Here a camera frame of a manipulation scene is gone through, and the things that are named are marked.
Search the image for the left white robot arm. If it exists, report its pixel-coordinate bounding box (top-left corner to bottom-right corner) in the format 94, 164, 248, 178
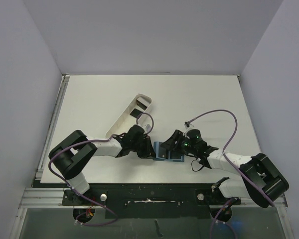
48, 124, 155, 205

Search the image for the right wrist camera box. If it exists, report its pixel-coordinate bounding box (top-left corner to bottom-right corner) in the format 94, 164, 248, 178
183, 121, 194, 136

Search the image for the blue card holder wallet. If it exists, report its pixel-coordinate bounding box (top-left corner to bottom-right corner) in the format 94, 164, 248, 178
153, 141, 183, 163

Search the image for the aluminium frame rail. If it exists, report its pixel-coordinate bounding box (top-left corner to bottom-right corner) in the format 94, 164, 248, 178
9, 74, 70, 239

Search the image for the white oblong plastic tray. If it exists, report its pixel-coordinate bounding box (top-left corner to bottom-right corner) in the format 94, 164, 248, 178
105, 94, 153, 137

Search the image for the right black loop cable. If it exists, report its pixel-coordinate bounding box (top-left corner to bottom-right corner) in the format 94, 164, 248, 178
190, 159, 206, 172

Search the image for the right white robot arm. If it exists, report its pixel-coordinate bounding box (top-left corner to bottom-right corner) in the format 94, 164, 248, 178
161, 128, 290, 208

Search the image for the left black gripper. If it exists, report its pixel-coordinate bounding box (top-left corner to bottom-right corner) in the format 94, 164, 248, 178
131, 135, 157, 159

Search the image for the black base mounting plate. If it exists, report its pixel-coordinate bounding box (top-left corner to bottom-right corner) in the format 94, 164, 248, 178
61, 183, 242, 220

